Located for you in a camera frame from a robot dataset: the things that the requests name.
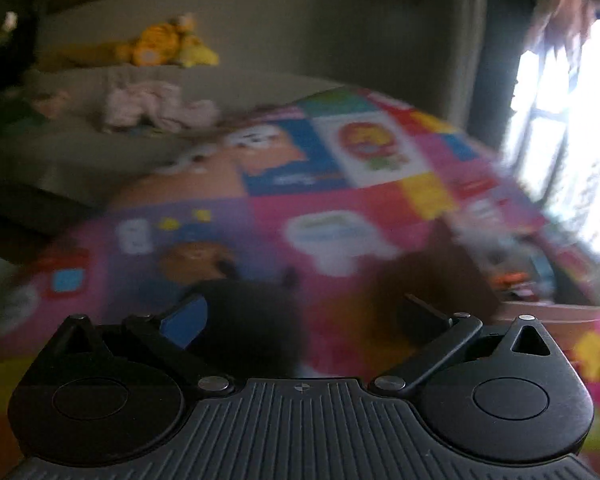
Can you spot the pink crumpled clothes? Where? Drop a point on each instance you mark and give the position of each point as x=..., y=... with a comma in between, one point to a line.
x=155, y=107

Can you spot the dark curtain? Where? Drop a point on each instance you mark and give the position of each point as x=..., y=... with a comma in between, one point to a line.
x=500, y=35

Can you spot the brown fuzzy object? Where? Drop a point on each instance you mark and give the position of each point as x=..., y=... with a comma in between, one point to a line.
x=430, y=280

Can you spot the small pink plush toy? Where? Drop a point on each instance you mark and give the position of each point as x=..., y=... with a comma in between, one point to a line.
x=52, y=102

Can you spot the hanging brown cloth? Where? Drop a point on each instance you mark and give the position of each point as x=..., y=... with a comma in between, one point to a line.
x=565, y=0

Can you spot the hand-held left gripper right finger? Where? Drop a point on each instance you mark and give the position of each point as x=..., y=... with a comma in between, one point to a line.
x=422, y=317

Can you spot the long yellow plush pillow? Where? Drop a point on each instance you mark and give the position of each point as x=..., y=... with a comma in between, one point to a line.
x=85, y=56

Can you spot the pink cardboard box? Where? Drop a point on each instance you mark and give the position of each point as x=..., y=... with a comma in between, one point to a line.
x=555, y=311

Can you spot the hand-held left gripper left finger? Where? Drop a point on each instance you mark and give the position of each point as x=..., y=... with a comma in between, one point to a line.
x=185, y=321

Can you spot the grey sofa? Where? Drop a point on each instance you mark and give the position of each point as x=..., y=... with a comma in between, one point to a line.
x=55, y=150

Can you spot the dark furniture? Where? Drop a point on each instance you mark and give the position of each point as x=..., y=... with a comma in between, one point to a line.
x=5, y=35

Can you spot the black framed window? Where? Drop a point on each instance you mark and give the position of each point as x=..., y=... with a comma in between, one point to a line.
x=580, y=135

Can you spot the yellow duck plush toy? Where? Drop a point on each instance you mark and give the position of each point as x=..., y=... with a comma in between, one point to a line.
x=197, y=47

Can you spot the colourful cartoon play mat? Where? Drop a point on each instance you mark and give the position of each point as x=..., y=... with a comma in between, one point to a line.
x=330, y=200

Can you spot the orange tiger plush toy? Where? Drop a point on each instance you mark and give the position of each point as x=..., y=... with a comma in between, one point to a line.
x=152, y=47

